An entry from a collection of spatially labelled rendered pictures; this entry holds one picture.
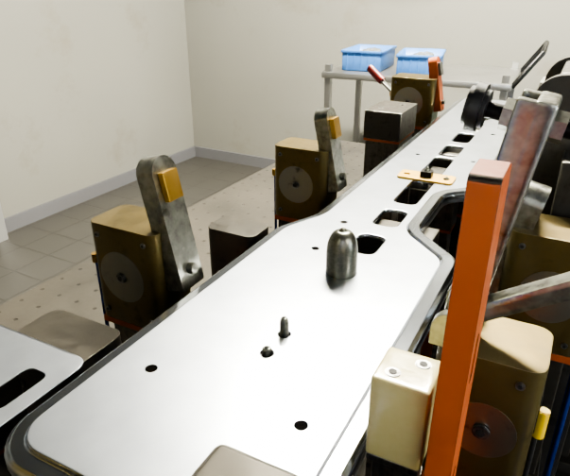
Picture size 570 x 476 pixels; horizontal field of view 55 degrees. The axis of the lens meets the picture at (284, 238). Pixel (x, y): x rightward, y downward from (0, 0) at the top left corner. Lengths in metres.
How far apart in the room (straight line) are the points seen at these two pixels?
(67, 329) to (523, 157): 0.41
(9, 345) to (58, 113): 3.09
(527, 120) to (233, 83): 3.90
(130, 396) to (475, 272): 0.27
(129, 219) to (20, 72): 2.83
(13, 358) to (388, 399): 0.30
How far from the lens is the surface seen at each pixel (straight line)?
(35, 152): 3.49
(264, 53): 4.02
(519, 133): 0.34
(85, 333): 0.54
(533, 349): 0.41
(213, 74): 4.28
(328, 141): 0.83
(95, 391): 0.44
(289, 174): 0.86
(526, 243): 0.54
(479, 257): 0.26
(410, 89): 1.43
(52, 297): 1.20
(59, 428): 0.42
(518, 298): 0.39
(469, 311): 0.27
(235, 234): 0.68
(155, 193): 0.55
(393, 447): 0.36
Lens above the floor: 1.27
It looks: 25 degrees down
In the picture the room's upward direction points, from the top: straight up
